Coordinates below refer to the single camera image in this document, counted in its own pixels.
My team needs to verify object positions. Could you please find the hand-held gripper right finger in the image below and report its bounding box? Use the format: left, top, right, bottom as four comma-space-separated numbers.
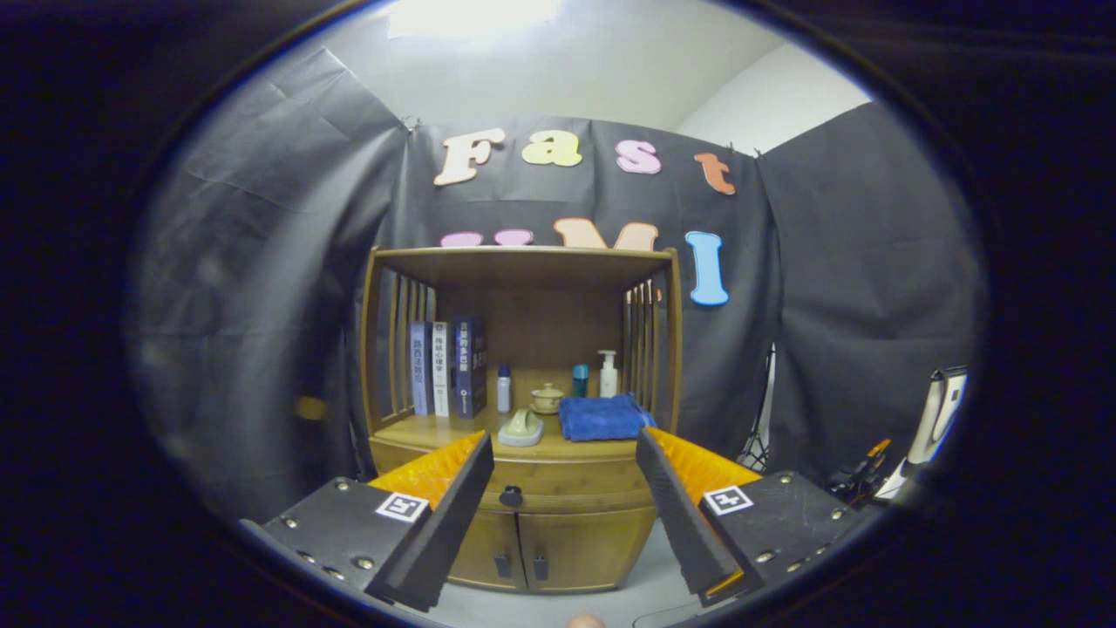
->
635, 426, 877, 607

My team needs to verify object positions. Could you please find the wooden countertop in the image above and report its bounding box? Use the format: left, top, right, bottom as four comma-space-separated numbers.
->
373, 410, 655, 463

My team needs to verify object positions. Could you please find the wooden drawer with black knob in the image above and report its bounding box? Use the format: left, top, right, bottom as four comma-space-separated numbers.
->
369, 434, 659, 515

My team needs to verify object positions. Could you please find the black light stand tripod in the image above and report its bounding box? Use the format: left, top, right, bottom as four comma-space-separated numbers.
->
737, 345, 781, 472

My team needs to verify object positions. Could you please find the blue folded towel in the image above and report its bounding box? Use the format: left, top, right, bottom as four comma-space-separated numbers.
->
558, 393, 657, 442

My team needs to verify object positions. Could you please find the black equipment with orange part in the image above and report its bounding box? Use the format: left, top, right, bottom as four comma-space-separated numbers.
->
824, 436, 899, 507

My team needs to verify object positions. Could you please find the wooden cabinet door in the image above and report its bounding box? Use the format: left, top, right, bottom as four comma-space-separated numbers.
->
521, 506, 657, 594
449, 509, 528, 592

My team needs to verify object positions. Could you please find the pale green oval dish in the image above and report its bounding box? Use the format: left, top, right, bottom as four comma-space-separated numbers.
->
498, 408, 545, 448

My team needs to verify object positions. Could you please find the light blue book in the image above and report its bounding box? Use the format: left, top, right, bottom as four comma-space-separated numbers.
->
410, 322, 434, 417

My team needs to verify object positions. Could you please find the grey floor cable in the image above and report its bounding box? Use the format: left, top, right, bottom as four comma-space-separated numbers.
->
632, 597, 698, 628

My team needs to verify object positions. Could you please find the wooden cabinet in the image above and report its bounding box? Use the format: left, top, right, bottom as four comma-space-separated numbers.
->
359, 246, 683, 594

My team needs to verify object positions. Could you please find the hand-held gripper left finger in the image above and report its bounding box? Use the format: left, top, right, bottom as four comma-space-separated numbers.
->
240, 430, 495, 611

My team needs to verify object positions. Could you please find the white device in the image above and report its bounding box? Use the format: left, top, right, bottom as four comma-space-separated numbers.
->
876, 366, 970, 502

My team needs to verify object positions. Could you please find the white book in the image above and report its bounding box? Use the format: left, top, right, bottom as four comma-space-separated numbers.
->
432, 321, 453, 418

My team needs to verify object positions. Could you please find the dark blue book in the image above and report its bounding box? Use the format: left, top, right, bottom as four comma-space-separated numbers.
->
451, 316, 487, 420

